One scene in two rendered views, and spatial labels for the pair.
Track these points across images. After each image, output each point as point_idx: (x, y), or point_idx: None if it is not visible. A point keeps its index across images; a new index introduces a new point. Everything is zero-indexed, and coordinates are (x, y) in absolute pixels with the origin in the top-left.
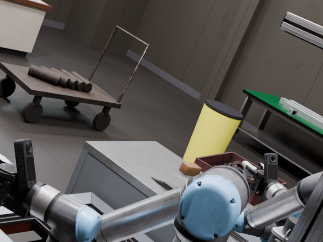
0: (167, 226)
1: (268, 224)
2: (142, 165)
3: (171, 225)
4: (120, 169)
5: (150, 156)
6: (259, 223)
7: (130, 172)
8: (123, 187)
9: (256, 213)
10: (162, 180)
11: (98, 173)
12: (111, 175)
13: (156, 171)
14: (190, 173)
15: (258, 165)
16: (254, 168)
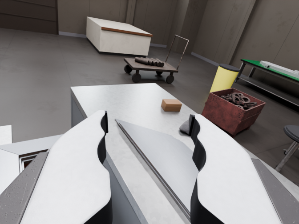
0: (111, 183)
1: None
2: (116, 106)
3: (114, 184)
4: (83, 112)
5: (136, 96)
6: None
7: (89, 114)
8: None
9: None
10: (126, 122)
11: (77, 114)
12: (81, 118)
13: (129, 110)
14: (169, 109)
15: (190, 133)
16: (75, 207)
